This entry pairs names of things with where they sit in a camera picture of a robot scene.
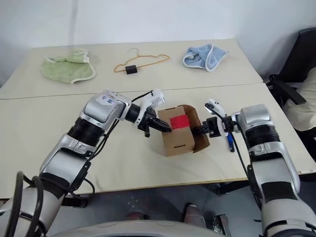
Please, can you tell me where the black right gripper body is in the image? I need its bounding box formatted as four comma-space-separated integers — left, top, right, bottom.
202, 118, 218, 138

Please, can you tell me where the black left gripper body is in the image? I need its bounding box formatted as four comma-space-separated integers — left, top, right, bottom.
138, 108, 159, 138

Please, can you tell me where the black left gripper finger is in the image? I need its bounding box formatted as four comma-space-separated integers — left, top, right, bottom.
155, 118, 173, 132
153, 124, 171, 134

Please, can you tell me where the brown cardboard box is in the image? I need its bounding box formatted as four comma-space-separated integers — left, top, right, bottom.
157, 104, 211, 158

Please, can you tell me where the blue pen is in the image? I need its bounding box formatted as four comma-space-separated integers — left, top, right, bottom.
226, 133, 236, 153

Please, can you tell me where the red tape patch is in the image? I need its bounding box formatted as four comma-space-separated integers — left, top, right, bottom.
169, 114, 190, 130

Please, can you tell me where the small black cube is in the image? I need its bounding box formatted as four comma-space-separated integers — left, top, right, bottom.
124, 64, 138, 75

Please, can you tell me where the blue towel with white trim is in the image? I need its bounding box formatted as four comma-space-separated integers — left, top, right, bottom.
183, 43, 230, 73

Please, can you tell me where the dark brown rounded shape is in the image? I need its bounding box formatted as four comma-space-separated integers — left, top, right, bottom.
182, 202, 208, 225
124, 210, 150, 223

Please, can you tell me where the cream cushion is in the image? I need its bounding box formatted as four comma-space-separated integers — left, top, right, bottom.
282, 67, 316, 132

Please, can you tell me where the green towel with white trim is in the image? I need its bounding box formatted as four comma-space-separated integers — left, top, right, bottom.
40, 49, 97, 85

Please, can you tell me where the black chair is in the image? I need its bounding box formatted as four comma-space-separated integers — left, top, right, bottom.
266, 27, 316, 110

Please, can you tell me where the grey robot torso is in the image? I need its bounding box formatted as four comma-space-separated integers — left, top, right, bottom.
49, 219, 223, 237

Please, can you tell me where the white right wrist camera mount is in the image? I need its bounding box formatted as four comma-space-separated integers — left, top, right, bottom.
204, 98, 231, 138

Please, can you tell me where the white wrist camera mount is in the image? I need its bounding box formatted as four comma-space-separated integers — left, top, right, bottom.
133, 89, 166, 128
204, 98, 231, 138

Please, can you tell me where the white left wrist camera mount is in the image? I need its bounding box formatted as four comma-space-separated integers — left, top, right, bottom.
133, 89, 166, 128

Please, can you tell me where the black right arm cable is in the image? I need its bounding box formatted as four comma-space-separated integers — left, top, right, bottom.
205, 104, 264, 213

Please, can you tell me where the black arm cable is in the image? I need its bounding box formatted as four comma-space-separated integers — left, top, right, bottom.
9, 90, 155, 237
205, 104, 264, 213

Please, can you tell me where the gold wire clothes hanger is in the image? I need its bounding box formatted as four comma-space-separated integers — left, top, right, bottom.
113, 47, 171, 74

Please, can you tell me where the silver metal bracket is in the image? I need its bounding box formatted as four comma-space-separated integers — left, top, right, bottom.
212, 214, 232, 237

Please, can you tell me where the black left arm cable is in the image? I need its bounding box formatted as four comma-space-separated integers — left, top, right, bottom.
9, 90, 155, 237

